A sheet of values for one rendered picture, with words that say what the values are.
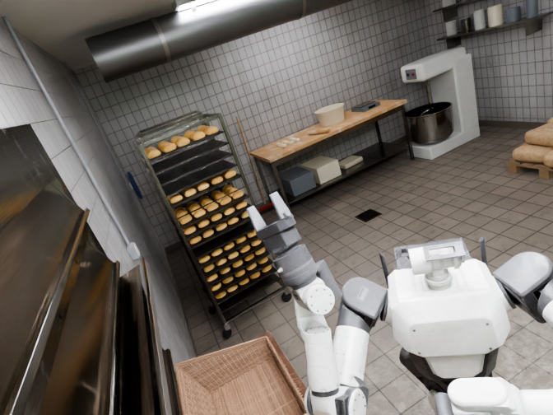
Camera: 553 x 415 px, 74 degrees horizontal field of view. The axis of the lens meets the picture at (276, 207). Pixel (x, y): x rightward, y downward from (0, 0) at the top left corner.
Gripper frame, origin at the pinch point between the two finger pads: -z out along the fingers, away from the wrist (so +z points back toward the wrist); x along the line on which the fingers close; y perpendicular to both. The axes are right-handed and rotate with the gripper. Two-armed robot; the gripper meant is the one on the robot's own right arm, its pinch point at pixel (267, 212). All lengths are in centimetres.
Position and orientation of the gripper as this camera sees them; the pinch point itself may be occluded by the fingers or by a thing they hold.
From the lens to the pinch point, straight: 87.4
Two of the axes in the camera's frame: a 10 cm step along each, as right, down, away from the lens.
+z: 4.7, 8.8, 0.0
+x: 5.5, -3.0, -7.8
